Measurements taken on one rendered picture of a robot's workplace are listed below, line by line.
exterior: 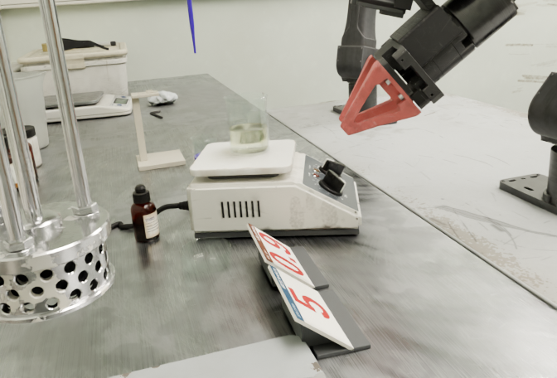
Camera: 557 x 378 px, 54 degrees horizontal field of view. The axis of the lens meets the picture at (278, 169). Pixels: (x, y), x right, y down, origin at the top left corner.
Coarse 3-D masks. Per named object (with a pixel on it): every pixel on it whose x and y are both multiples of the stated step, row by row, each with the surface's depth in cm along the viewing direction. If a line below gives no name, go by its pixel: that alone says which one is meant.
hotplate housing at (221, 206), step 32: (192, 192) 62; (224, 192) 62; (256, 192) 62; (288, 192) 62; (192, 224) 64; (224, 224) 63; (256, 224) 63; (288, 224) 63; (320, 224) 62; (352, 224) 62
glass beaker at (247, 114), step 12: (228, 96) 67; (240, 96) 68; (252, 96) 68; (264, 96) 65; (228, 108) 65; (240, 108) 64; (252, 108) 64; (264, 108) 65; (228, 120) 66; (240, 120) 64; (252, 120) 64; (264, 120) 66; (228, 132) 67; (240, 132) 65; (252, 132) 65; (264, 132) 66; (240, 144) 65; (252, 144) 65; (264, 144) 66
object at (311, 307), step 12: (288, 276) 50; (288, 288) 46; (300, 288) 48; (300, 300) 45; (312, 300) 47; (300, 312) 42; (312, 312) 44; (324, 312) 47; (324, 324) 43; (336, 336) 43
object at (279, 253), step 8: (264, 240) 56; (272, 240) 58; (272, 248) 55; (280, 248) 57; (272, 256) 52; (280, 256) 54; (288, 256) 56; (280, 264) 51; (288, 264) 53; (296, 264) 55; (296, 272) 52
